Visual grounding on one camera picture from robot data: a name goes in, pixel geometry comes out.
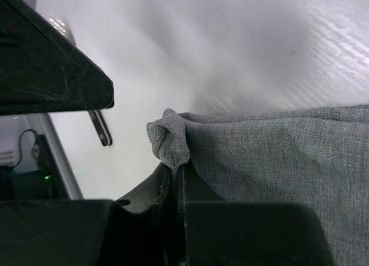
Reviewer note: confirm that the grey cloth napkin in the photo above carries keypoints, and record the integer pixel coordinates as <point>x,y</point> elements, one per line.
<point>317,157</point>

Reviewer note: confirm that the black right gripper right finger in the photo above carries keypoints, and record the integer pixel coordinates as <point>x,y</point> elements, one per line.
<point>219,232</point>

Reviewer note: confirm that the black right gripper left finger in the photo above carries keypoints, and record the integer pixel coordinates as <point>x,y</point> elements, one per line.
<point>41,226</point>

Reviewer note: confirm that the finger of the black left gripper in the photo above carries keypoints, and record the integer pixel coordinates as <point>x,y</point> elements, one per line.
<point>41,71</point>

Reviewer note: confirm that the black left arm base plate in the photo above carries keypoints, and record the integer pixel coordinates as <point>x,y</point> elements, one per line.
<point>43,162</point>

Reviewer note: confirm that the black handled fork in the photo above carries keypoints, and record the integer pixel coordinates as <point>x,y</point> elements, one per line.
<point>101,128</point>

